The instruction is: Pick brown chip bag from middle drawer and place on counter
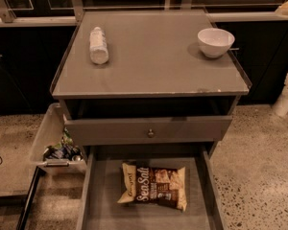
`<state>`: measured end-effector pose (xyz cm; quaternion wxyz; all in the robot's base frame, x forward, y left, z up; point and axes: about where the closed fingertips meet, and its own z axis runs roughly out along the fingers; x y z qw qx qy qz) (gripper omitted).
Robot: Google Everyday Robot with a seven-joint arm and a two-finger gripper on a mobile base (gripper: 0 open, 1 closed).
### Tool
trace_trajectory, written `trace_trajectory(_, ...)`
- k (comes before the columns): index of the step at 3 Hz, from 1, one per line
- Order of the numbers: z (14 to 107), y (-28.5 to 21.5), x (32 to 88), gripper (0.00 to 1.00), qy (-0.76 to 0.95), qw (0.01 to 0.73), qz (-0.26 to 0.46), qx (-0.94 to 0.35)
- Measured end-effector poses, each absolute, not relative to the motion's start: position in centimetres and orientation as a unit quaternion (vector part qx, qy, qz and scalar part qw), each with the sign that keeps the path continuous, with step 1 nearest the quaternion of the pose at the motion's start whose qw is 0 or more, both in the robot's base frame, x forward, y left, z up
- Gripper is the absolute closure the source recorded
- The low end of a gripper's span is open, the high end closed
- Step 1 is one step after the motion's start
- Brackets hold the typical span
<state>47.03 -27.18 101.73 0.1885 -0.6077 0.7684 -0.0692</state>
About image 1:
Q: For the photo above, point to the brown sea salt chip bag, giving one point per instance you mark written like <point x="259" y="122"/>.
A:
<point x="160" y="186"/>

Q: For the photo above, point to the grey drawer cabinet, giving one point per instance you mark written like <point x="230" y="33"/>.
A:
<point x="155" y="69"/>

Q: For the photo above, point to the round metal drawer knob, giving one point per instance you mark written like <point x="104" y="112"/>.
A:
<point x="151" y="133"/>

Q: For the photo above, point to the grey top drawer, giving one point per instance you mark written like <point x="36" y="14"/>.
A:
<point x="89" y="132"/>

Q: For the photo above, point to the grey open middle drawer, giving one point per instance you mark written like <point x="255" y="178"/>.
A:
<point x="104" y="185"/>

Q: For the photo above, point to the white ceramic bowl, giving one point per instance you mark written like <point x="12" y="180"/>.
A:
<point x="214" y="42"/>

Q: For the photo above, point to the white plastic water bottle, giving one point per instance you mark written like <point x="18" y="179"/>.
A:
<point x="98" y="47"/>

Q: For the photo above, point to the snack packets and cans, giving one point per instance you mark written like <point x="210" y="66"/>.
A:
<point x="64" y="149"/>

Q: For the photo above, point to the black floor rail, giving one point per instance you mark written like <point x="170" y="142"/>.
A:
<point x="29" y="199"/>

